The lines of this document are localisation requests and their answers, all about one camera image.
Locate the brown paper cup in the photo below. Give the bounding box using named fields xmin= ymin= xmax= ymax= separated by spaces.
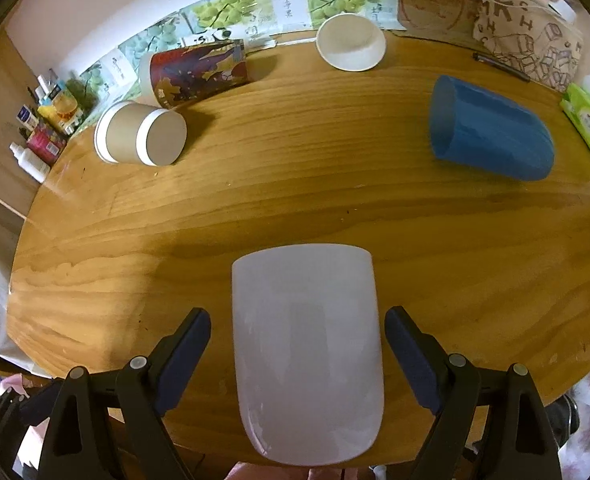
xmin=94 ymin=100 xmax=188 ymax=167

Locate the white spray bottle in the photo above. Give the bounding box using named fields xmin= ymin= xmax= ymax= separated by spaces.
xmin=9 ymin=143 xmax=50 ymax=184

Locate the black pen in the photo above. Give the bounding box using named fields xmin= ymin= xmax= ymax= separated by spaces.
xmin=472 ymin=52 xmax=532 ymax=83

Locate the wooden table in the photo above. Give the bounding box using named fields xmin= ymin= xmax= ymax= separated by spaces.
xmin=6 ymin=30 xmax=590 ymax=466

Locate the brown cardboard box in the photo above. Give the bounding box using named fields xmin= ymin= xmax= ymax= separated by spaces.
xmin=398 ymin=0 xmax=490 ymax=51

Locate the blue cup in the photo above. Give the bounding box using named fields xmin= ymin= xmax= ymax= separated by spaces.
xmin=428 ymin=74 xmax=556 ymax=182

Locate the white paper cup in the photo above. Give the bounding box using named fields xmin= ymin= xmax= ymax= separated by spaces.
xmin=316 ymin=13 xmax=387 ymax=72

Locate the green grape printed box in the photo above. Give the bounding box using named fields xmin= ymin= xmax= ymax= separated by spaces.
xmin=67 ymin=0 xmax=400 ymax=111

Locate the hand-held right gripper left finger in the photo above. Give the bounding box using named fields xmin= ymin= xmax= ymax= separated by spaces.
xmin=38 ymin=307 xmax=212 ymax=480

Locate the pink snack packet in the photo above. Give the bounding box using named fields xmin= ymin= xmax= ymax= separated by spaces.
xmin=26 ymin=123 xmax=68 ymax=165

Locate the yellow snack packet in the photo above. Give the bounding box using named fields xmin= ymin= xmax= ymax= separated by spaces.
xmin=37 ymin=85 xmax=84 ymax=134

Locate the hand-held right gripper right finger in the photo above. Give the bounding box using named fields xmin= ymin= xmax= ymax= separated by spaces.
xmin=384 ymin=306 xmax=562 ymax=480

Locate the dark patterned paper cup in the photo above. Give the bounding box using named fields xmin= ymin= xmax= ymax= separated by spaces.
xmin=139 ymin=39 xmax=252 ymax=110

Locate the printed canvas bag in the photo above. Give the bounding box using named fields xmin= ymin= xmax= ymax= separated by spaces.
xmin=472 ymin=0 xmax=584 ymax=92

